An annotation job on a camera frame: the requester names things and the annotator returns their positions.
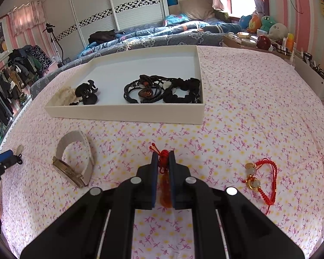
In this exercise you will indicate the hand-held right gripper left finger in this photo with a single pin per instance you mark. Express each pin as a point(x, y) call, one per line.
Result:
point(154, 178)

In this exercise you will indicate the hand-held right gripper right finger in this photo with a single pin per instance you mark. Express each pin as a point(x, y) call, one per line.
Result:
point(172, 178)

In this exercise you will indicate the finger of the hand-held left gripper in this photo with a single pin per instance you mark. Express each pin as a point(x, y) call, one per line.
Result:
point(4, 155)

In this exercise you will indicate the red knot pendant orange tassel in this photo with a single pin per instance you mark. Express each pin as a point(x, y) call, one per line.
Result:
point(164, 155)

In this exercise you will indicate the black scrunchie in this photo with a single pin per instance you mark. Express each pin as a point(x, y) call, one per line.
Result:
point(178, 97)

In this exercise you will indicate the cream scrunchie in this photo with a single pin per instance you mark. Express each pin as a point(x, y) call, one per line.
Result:
point(64, 95)

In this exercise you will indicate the black claw clip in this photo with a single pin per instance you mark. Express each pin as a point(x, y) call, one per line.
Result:
point(87, 91)

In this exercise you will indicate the white tray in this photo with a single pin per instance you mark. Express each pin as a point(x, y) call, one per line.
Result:
point(140, 67)

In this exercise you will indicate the row of hanging clothes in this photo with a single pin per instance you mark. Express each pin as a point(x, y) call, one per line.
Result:
point(16, 75)

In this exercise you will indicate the pink floral tablecloth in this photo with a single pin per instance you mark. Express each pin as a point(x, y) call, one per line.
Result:
point(232, 99)

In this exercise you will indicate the pink valance curtain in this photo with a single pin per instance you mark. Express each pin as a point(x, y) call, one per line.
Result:
point(25, 19)

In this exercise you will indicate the blue quilt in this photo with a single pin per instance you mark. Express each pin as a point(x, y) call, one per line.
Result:
point(183, 28)

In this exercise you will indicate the black clothing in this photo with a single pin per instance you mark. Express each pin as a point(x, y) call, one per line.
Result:
point(104, 35)

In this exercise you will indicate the blue pillow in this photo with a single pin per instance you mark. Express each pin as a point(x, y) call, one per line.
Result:
point(175, 19)

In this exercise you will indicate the red apple ornament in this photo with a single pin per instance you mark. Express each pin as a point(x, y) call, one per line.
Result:
point(263, 42)

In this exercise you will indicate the white storage box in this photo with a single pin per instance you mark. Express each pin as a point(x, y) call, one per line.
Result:
point(313, 83)

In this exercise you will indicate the beige pillow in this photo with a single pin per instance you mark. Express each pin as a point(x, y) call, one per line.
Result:
point(198, 9)

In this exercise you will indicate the blue plush toy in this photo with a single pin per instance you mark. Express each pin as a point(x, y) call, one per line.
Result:
point(244, 21)

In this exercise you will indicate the orange plush toy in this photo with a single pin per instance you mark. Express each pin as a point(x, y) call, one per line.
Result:
point(254, 23)

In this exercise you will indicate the white sliding-door wardrobe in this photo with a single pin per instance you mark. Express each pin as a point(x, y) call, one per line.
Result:
point(97, 2)

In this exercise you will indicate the white plush toy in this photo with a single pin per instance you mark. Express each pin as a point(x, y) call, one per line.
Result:
point(278, 31)

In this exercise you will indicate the green plush toy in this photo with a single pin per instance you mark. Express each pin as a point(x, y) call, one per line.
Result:
point(267, 23)

